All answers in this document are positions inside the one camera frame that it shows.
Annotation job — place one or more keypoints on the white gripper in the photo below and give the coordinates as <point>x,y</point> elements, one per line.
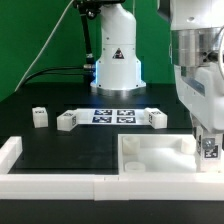
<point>201,90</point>

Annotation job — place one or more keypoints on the white square tabletop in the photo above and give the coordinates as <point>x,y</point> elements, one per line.
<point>160,153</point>

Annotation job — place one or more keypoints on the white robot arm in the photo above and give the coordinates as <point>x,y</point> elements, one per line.
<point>196,52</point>

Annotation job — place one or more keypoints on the white U-shaped obstacle fence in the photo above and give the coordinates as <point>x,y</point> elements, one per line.
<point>122,186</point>

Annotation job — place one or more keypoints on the white sheet with AprilTags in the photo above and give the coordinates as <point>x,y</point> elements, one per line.
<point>111,116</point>

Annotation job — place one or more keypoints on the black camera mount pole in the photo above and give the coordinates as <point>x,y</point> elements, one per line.
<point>88,10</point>

